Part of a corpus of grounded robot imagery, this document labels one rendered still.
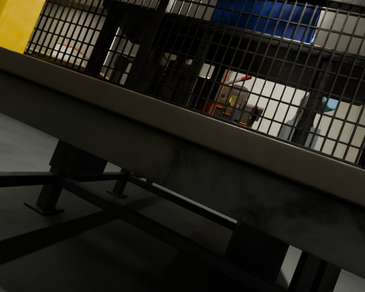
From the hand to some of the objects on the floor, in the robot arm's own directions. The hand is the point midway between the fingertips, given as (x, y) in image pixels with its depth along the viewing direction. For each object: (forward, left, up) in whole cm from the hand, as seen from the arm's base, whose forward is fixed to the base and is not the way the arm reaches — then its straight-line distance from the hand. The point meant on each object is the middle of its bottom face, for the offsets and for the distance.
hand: (203, 69), depth 119 cm
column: (-66, -48, -111) cm, 138 cm away
